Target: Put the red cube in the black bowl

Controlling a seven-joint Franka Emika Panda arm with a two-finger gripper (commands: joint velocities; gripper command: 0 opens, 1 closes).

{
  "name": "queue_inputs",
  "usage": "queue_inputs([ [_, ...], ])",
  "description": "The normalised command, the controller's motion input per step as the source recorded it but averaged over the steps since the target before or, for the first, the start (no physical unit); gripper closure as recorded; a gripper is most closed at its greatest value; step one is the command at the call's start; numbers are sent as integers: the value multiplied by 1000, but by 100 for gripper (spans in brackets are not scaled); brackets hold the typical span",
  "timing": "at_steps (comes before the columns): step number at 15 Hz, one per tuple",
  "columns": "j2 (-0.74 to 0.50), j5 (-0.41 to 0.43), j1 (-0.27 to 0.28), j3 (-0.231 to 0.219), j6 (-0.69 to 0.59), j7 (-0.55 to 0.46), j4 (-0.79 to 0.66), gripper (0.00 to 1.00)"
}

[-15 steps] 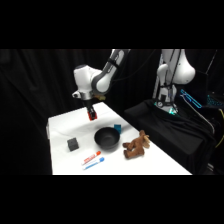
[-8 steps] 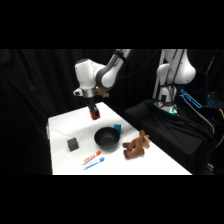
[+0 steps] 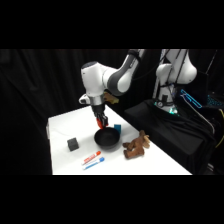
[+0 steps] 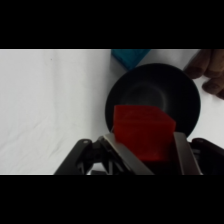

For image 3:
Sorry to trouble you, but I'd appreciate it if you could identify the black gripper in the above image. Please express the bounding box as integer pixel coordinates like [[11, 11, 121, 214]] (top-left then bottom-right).
[[91, 104, 110, 129]]

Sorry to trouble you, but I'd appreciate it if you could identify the black bowl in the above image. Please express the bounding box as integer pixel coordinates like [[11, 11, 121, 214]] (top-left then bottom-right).
[[93, 126, 121, 151]]

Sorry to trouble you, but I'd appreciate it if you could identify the dark grey cube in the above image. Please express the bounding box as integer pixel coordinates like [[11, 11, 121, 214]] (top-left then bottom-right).
[[66, 137, 80, 152]]

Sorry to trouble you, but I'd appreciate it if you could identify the teal block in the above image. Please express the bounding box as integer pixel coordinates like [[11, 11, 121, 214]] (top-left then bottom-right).
[[113, 124, 123, 135]]

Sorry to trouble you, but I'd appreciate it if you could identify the red whiteboard marker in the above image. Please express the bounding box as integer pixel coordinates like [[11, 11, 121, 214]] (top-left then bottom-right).
[[81, 150, 102, 166]]

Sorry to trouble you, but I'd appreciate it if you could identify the brown plush toy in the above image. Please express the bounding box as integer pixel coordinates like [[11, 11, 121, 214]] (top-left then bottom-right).
[[122, 129, 151, 160]]

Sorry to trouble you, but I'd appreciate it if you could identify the blue whiteboard marker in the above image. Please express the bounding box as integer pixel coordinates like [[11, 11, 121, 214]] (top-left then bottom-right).
[[82, 156, 106, 171]]

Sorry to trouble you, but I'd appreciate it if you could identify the black curtain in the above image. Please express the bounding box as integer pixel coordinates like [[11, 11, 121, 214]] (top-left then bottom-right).
[[0, 49, 224, 175]]

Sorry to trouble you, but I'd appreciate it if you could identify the black draped robot stand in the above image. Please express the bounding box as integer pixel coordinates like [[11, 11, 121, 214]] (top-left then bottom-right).
[[123, 98, 218, 175]]

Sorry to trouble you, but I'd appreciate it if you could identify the cyan lit equipment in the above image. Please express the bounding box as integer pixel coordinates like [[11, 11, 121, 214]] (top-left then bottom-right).
[[207, 94, 224, 108]]

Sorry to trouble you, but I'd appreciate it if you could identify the tan wrist camera mount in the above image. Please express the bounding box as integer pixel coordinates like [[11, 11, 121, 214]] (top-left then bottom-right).
[[103, 92, 120, 105]]

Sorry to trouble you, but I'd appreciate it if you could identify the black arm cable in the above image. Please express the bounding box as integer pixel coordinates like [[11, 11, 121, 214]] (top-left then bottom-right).
[[132, 49, 172, 82]]

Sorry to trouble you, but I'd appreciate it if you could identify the blue lit frame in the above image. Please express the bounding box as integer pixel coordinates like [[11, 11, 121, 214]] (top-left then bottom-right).
[[180, 88, 203, 110]]

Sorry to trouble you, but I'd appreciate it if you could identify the yellow cable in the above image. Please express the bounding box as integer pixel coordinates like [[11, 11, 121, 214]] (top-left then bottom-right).
[[214, 108, 224, 149]]

